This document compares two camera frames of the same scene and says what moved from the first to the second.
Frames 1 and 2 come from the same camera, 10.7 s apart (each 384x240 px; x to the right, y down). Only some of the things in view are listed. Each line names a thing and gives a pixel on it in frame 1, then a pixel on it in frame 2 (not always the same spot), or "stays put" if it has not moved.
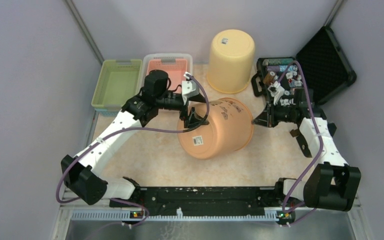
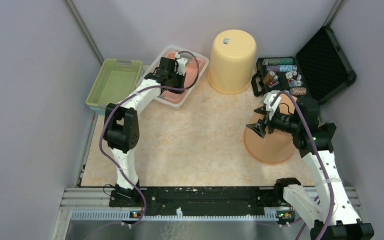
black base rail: [206, 200] stays put
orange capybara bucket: [229, 128] → [277, 148]
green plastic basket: [117, 81] stays put
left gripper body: [184, 114] → [177, 82]
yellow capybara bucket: [231, 57] stays put
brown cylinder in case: [269, 78] stays put
